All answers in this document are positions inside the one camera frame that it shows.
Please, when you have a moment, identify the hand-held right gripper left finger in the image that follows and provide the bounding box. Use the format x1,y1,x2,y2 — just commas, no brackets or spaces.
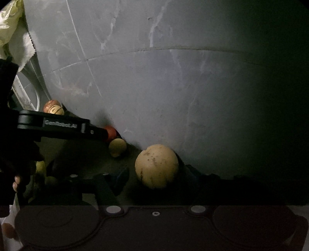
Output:
69,167,130,215

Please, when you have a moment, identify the orange round fruit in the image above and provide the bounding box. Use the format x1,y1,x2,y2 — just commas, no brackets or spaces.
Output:
1,222,16,240

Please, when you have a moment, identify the person's left hand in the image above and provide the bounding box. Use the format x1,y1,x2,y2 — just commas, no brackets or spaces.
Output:
13,176,25,193

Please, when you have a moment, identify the large pale yellow melon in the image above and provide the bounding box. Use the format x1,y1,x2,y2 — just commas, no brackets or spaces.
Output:
135,144,179,189

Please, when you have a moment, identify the striped tan round fruit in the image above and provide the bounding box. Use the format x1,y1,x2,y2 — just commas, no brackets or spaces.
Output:
48,106,65,116

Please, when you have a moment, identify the orange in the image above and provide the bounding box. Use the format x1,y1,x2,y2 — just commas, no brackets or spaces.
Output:
104,125,118,141

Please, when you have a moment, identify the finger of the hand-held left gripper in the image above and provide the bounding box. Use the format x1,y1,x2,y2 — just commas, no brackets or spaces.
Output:
17,110,110,143

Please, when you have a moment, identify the pale yellow cloth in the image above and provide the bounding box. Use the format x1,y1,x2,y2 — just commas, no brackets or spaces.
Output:
0,0,26,55

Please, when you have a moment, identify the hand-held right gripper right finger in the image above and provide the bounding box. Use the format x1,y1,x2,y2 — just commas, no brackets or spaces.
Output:
184,164,266,215

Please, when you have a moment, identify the white cloth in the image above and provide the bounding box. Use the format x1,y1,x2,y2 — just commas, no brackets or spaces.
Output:
10,25,35,71

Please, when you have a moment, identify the red apple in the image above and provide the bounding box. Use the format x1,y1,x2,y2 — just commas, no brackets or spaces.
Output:
43,99,62,113

